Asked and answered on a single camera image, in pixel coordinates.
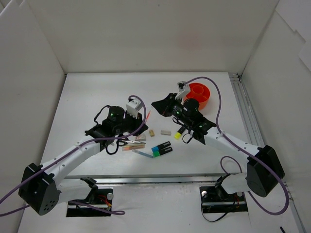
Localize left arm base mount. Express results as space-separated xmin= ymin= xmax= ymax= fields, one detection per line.
xmin=66 ymin=178 xmax=113 ymax=217

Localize black handled scissors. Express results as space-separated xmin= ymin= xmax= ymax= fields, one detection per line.
xmin=116 ymin=138 xmax=137 ymax=146

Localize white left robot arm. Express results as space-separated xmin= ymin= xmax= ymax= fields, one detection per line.
xmin=18 ymin=100 xmax=148 ymax=216

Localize orange slim highlighter pen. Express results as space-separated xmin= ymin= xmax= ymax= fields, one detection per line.
xmin=122 ymin=144 xmax=145 ymax=151

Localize yellow slim highlighter pen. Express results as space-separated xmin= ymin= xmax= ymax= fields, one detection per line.
xmin=122 ymin=143 xmax=145 ymax=150

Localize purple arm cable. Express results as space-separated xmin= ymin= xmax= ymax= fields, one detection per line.
xmin=0 ymin=95 xmax=148 ymax=216
xmin=183 ymin=76 xmax=290 ymax=215

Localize yellow capped black highlighter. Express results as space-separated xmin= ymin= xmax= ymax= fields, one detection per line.
xmin=174 ymin=126 xmax=186 ymax=140

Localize blue capped black highlighter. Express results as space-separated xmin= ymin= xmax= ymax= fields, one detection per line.
xmin=151 ymin=141 xmax=171 ymax=152

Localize white staples box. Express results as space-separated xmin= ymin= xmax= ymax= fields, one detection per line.
xmin=135 ymin=133 xmax=146 ymax=142

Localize orange round divided container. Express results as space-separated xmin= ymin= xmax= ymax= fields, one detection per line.
xmin=184 ymin=83 xmax=210 ymax=110

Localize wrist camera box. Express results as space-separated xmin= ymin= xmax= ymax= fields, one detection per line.
xmin=126 ymin=100 xmax=142 ymax=118
xmin=175 ymin=81 xmax=190 ymax=100

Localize tan eraser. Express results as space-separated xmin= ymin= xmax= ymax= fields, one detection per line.
xmin=149 ymin=130 xmax=155 ymax=137

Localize aluminium rail frame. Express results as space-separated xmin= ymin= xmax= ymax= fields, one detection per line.
xmin=50 ymin=72 xmax=304 ymax=233

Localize blue slim highlighter pen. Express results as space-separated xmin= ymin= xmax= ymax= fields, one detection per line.
xmin=132 ymin=150 xmax=153 ymax=159

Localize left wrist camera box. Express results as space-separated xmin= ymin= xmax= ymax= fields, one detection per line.
xmin=126 ymin=100 xmax=142 ymax=118

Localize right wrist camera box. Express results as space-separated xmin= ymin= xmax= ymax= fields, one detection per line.
xmin=175 ymin=81 xmax=190 ymax=100

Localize grey white eraser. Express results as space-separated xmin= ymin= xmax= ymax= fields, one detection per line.
xmin=160 ymin=130 xmax=172 ymax=135

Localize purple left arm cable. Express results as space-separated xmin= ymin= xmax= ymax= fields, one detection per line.
xmin=0 ymin=95 xmax=148 ymax=216

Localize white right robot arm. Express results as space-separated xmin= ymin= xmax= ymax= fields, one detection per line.
xmin=152 ymin=93 xmax=285 ymax=200

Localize green capped black highlighter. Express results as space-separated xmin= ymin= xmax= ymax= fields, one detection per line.
xmin=153 ymin=147 xmax=173 ymax=158

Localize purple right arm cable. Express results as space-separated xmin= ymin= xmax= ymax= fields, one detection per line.
xmin=183 ymin=76 xmax=290 ymax=215

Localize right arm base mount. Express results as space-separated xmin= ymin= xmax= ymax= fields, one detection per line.
xmin=199 ymin=175 xmax=248 ymax=214

